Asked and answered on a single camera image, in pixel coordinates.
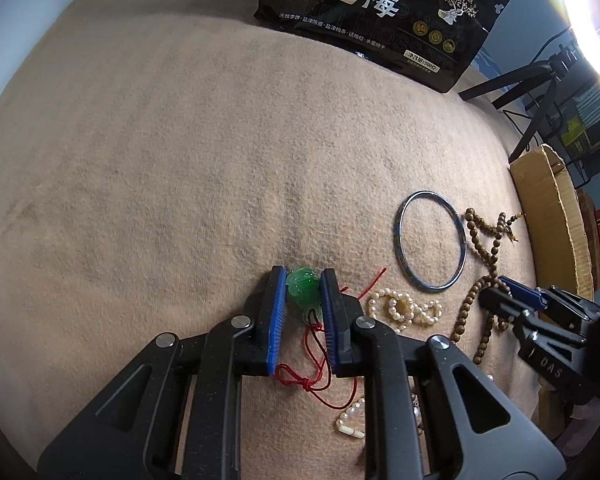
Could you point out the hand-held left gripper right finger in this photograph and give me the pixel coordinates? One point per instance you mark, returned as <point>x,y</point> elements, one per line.
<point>330,320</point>

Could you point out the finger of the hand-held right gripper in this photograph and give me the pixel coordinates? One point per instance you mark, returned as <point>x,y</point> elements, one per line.
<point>522,292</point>
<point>500,307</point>

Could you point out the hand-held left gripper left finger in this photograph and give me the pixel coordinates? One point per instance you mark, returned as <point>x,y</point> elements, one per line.
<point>275,320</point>

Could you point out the brown cardboard box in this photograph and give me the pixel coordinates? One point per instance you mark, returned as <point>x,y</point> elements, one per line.
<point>555,200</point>

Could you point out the silver bangle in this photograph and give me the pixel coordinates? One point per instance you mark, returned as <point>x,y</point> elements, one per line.
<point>399,245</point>

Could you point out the tan blanket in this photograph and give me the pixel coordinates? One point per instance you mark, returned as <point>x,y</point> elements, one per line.
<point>180,160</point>

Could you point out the black tripod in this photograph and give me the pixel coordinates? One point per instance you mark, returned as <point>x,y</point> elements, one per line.
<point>540,85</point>

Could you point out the black snack bag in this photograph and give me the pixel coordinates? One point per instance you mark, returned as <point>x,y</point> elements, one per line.
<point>380,15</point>

